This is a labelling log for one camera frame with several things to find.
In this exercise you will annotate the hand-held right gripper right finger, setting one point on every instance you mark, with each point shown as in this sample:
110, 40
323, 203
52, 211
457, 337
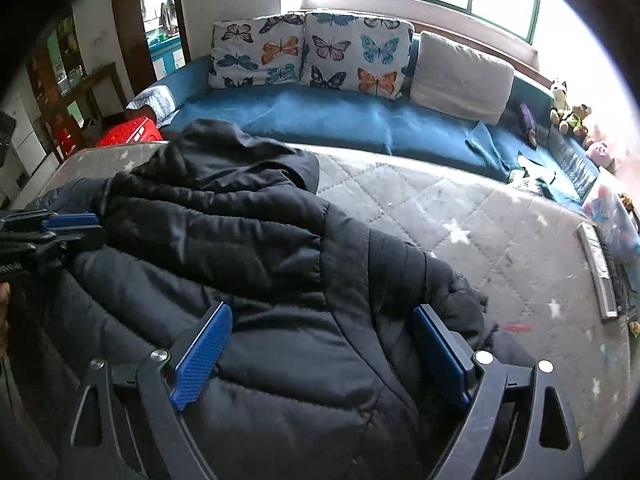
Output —
442, 355

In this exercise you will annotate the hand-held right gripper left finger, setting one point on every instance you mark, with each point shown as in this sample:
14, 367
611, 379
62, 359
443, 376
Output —
200, 360

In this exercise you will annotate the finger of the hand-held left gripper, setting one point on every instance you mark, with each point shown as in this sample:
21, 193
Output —
70, 221
82, 242

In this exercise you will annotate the black puffer jacket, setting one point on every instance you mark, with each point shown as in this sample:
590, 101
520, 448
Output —
280, 260

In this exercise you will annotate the red plastic stool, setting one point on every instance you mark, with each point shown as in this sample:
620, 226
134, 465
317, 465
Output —
130, 132
65, 140

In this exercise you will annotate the white patterned cloth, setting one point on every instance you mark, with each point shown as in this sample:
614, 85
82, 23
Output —
150, 105

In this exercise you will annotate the wooden shelf unit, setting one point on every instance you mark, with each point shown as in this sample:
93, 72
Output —
60, 80

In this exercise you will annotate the silver rectangular device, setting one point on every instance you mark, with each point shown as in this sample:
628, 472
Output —
596, 270

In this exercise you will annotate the teal kitchen cabinet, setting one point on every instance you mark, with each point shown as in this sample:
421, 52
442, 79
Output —
165, 55

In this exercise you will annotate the white and black cloth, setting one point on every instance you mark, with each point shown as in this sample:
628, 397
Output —
530, 175

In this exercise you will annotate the clear plastic bag of toys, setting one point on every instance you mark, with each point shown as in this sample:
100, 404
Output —
612, 217

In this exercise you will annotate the purple toy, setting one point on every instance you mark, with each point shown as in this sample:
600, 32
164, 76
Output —
527, 120

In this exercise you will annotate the butterfly print pillow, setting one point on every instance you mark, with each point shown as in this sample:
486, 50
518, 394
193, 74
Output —
355, 55
255, 52

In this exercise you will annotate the pink plush pig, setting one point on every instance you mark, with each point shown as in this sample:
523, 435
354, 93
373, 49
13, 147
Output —
600, 152

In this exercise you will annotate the blue sofa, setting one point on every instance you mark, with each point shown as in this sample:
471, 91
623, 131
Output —
325, 115

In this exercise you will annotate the brown plush bear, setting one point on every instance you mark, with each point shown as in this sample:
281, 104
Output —
575, 119

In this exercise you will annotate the beige pillow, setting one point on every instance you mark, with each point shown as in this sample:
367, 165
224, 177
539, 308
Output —
460, 80

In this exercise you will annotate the black and white plush toy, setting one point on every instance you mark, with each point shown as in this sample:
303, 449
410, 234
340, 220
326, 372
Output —
560, 92

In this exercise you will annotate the brown door frame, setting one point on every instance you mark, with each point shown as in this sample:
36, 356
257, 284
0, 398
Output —
132, 25

